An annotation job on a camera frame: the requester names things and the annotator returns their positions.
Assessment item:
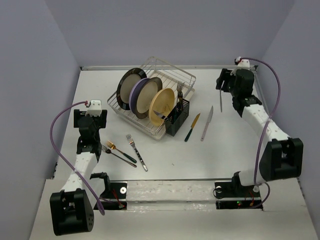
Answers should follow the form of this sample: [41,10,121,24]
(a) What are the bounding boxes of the grey knife slim handle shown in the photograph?
[219,89,223,113]

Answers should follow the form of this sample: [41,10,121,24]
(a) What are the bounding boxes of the knife dark handle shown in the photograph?
[153,110,171,125]

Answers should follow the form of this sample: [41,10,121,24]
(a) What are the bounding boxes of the knife teal handle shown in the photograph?
[173,96,181,122]

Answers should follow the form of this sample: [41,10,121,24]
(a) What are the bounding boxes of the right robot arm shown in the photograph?
[216,68,304,196]

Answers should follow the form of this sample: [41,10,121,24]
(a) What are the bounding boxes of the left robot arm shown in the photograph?
[49,109,111,236]

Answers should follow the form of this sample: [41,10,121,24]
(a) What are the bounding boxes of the black utensil caddy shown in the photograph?
[164,98,190,137]

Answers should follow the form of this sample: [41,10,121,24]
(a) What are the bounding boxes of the black rimmed plate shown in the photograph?
[116,67,147,111]

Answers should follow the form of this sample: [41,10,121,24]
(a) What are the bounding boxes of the purple plate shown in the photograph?
[129,77,149,114]

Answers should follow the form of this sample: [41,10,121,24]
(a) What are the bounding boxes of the yellow plate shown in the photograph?
[148,88,175,127]

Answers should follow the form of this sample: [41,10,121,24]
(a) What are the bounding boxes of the grey brown plate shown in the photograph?
[135,77,163,119]

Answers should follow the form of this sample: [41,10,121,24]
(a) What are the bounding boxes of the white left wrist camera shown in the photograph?
[85,99,102,117]

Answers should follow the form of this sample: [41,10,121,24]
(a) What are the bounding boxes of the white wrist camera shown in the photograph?
[230,56,251,76]
[85,99,102,117]

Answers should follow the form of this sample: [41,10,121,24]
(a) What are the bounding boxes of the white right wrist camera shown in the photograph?
[230,56,251,76]

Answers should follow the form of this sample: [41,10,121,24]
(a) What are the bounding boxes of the gold fork green handle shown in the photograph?
[106,141,137,164]

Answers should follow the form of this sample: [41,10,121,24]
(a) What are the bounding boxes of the dark fork thin handle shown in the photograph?
[102,145,137,168]

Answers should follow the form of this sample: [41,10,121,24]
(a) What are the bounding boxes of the silver fork perforated handle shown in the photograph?
[126,134,148,172]

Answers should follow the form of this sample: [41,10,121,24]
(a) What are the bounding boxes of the gold knife green handle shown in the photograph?
[184,113,201,142]

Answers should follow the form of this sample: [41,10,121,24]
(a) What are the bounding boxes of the metal wire dish rack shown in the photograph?
[106,57,197,135]

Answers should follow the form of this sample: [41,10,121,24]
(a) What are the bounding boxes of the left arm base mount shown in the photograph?
[89,172,128,211]

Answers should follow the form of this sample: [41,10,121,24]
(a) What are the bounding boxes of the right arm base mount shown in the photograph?
[212,172,263,210]

